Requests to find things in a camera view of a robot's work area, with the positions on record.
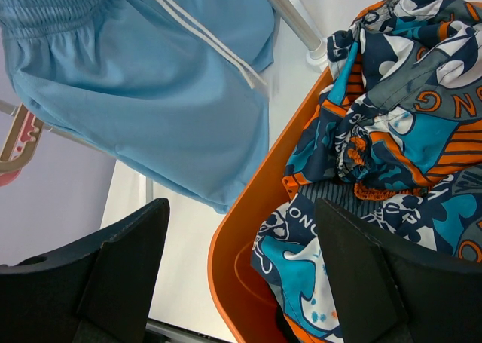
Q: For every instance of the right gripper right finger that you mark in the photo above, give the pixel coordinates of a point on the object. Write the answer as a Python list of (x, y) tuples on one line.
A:
[(387, 289)]

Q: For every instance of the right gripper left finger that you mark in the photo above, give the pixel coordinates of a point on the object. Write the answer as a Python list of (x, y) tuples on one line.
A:
[(96, 289)]

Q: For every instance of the beige wooden hanger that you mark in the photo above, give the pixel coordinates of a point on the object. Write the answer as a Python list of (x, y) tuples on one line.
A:
[(21, 141)]

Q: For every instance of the colourful patterned shorts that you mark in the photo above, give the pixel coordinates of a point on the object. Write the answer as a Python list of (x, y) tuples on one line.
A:
[(395, 139)]

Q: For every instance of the light blue shorts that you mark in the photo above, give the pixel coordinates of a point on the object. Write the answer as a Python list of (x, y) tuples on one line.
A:
[(143, 94)]

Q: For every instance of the pink plastic hanger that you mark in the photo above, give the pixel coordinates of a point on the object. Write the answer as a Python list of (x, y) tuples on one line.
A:
[(8, 108)]

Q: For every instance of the orange plastic basket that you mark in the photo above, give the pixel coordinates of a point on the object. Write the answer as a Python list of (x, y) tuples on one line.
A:
[(241, 296)]

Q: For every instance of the white clothes rack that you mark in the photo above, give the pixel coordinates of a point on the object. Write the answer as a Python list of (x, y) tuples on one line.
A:
[(293, 19)]

